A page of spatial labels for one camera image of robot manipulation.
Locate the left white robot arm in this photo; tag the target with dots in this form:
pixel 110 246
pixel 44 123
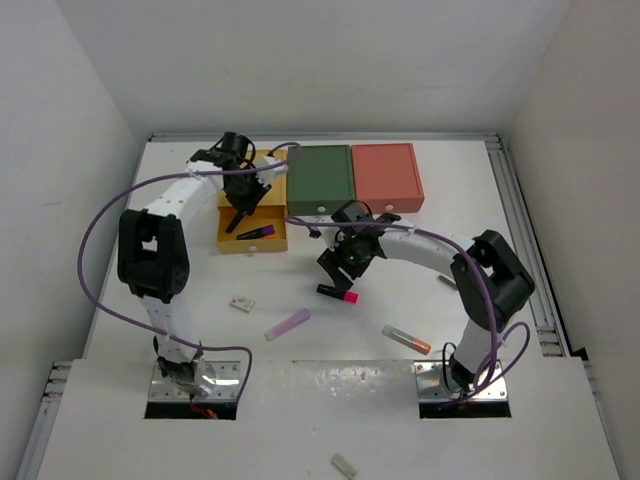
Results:
pixel 153 258

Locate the red drawer box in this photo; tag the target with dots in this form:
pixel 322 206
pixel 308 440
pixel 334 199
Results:
pixel 387 177

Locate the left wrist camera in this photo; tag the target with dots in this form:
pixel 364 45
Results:
pixel 270 168

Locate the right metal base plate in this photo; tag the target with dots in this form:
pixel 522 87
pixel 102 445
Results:
pixel 431 386

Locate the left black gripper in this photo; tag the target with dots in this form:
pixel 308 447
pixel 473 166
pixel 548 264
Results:
pixel 248 205

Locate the lilac glue stick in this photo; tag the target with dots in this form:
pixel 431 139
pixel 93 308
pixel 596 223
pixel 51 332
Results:
pixel 288 324

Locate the pink highlighter marker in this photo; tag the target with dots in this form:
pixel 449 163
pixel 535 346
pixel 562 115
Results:
pixel 338 294

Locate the yellow drawer box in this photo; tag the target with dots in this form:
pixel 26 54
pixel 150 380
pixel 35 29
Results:
pixel 272 209

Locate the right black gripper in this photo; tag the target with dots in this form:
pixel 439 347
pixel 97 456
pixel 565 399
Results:
pixel 331 261

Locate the orange capped glue stick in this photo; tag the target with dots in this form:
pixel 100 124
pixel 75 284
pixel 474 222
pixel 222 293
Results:
pixel 406 340

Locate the metal base plate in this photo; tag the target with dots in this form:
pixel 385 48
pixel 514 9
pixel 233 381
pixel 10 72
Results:
pixel 220 385
pixel 431 386

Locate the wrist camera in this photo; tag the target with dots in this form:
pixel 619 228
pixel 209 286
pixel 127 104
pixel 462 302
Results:
pixel 270 168
pixel 333 237

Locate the purple highlighter marker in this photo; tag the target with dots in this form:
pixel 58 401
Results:
pixel 257 233

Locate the green drawer box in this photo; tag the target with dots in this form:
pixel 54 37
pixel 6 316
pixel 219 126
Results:
pixel 319 180

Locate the small white eraser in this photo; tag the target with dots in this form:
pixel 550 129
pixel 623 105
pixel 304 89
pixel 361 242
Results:
pixel 344 466

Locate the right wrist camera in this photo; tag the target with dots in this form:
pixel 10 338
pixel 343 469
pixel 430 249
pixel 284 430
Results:
pixel 333 237

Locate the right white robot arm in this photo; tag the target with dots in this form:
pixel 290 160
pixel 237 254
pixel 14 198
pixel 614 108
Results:
pixel 492 283

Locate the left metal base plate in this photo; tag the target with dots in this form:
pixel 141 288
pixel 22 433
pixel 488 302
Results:
pixel 220 385

